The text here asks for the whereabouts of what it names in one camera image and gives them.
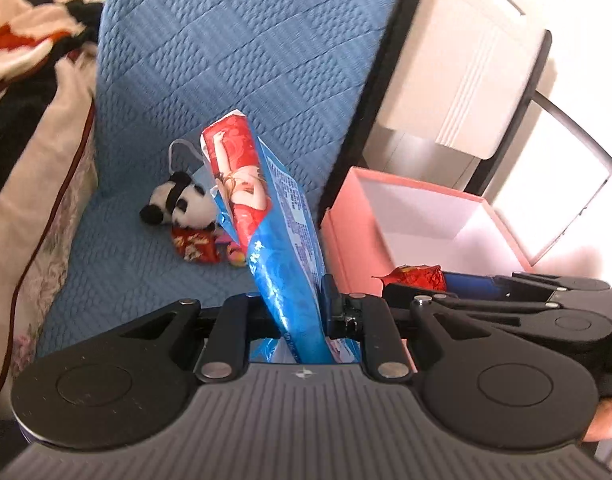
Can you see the blue red tissue packet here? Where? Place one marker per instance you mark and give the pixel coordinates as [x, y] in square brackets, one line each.
[281, 240]

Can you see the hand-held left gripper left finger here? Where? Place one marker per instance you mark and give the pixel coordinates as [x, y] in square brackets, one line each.
[236, 320]

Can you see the red snack packet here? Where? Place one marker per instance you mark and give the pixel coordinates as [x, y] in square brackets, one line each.
[415, 276]

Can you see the pink cardboard box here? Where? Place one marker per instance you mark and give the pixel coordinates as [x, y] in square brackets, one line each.
[356, 230]

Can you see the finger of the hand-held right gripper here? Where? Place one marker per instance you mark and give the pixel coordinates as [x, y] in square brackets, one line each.
[475, 284]
[415, 294]

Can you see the red gold patterned packet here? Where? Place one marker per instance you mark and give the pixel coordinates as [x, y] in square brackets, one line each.
[196, 247]

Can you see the panda plush toy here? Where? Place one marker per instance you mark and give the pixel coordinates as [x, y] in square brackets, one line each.
[186, 205]

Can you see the red white black striped blanket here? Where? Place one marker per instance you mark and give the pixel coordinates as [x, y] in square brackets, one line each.
[21, 35]

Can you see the blue textured chair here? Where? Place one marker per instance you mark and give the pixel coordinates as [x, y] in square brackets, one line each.
[236, 50]

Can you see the small colourful toy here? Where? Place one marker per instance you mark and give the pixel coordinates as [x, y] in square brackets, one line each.
[236, 256]

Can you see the blue face mask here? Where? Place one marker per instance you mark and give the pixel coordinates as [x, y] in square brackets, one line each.
[200, 172]

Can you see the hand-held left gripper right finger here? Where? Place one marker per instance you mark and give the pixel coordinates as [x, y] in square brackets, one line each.
[333, 305]

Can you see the person's right hand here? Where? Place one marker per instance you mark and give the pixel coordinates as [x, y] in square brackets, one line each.
[610, 420]

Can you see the beige cardboard box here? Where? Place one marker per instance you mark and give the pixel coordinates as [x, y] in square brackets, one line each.
[415, 160]

